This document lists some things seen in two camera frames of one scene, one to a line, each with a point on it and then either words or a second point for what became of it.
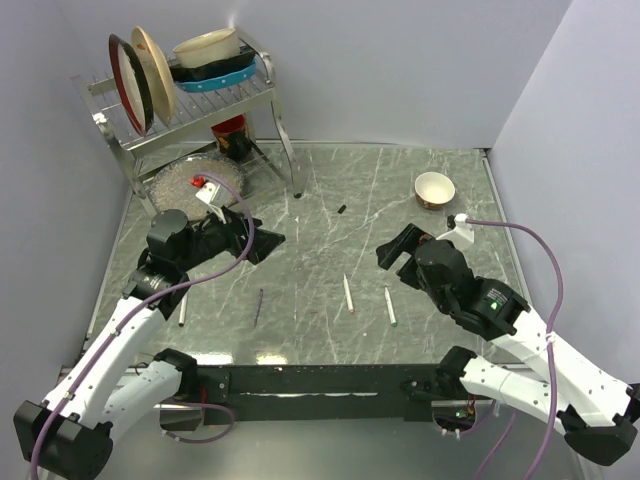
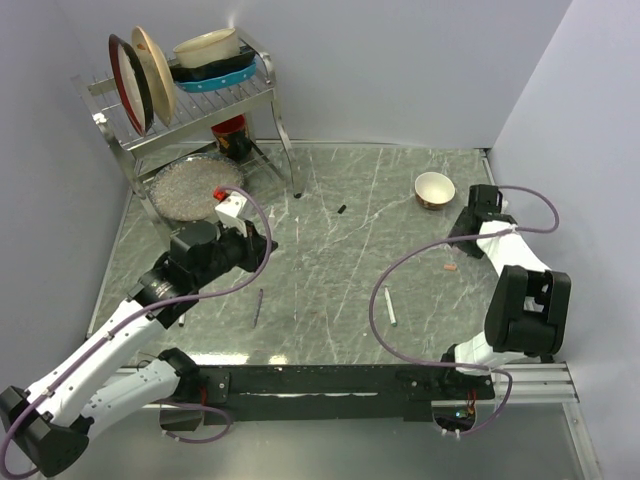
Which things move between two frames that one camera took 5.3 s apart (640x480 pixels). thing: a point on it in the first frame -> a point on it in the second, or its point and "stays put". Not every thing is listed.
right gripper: x=406 y=241 -> x=473 y=251
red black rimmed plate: x=133 y=81 stays put
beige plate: x=159 y=73 stays put
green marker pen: x=390 y=306 stays put
